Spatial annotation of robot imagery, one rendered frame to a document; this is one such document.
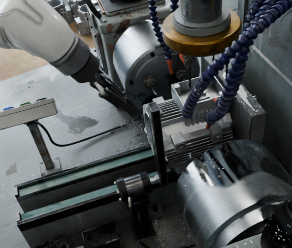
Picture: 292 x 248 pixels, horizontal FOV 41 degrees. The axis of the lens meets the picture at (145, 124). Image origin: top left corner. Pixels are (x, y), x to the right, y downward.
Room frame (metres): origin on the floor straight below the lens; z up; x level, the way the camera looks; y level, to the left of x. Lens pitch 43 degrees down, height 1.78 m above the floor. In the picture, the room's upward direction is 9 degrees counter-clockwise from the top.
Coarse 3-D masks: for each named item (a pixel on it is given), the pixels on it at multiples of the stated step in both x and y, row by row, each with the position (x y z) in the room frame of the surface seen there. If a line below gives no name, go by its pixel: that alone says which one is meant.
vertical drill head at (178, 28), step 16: (192, 0) 0.75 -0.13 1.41; (208, 0) 0.74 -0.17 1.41; (176, 16) 0.79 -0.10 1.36; (192, 16) 0.75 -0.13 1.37; (208, 16) 0.74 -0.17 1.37; (224, 16) 0.76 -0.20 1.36; (176, 32) 0.76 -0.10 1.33; (192, 32) 0.73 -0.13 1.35; (208, 32) 0.72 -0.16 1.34; (224, 32) 0.73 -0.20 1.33; (240, 32) 0.74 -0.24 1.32; (176, 48) 0.73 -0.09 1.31; (192, 48) 0.71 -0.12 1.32; (208, 48) 0.70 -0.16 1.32; (224, 48) 0.71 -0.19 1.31; (192, 64) 0.73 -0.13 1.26
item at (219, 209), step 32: (192, 160) 0.62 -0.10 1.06; (224, 160) 0.52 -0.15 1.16; (256, 160) 0.51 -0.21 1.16; (192, 192) 0.49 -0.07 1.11; (224, 192) 0.45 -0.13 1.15; (256, 192) 0.43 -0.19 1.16; (288, 192) 0.43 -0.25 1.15; (192, 224) 0.44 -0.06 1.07; (224, 224) 0.39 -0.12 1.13; (256, 224) 0.38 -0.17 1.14
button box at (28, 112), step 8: (32, 104) 0.91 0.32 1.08; (40, 104) 0.91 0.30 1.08; (48, 104) 0.91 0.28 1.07; (0, 112) 0.89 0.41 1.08; (8, 112) 0.89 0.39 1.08; (16, 112) 0.89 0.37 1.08; (24, 112) 0.89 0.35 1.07; (32, 112) 0.90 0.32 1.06; (40, 112) 0.90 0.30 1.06; (48, 112) 0.90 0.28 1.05; (56, 112) 0.90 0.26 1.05; (0, 120) 0.88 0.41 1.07; (8, 120) 0.88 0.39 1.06; (16, 120) 0.88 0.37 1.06; (24, 120) 0.88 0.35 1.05; (32, 120) 0.88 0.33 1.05; (0, 128) 0.86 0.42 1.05
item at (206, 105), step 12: (180, 84) 0.83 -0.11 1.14; (192, 84) 0.83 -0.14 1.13; (216, 84) 0.81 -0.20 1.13; (180, 96) 0.80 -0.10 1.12; (204, 96) 0.78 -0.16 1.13; (216, 96) 0.78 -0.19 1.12; (180, 108) 0.76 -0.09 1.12; (204, 108) 0.74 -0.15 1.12; (192, 120) 0.73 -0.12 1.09; (204, 120) 0.74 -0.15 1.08
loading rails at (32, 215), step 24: (72, 168) 0.78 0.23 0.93; (96, 168) 0.77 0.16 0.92; (120, 168) 0.77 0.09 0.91; (144, 168) 0.78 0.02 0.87; (24, 192) 0.72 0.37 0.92; (48, 192) 0.72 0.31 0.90; (72, 192) 0.74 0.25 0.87; (96, 192) 0.68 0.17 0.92; (168, 192) 0.69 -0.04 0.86; (24, 216) 0.64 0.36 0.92; (48, 216) 0.62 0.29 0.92; (72, 216) 0.64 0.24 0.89; (96, 216) 0.65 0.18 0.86; (120, 216) 0.66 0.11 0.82; (48, 240) 0.62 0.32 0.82
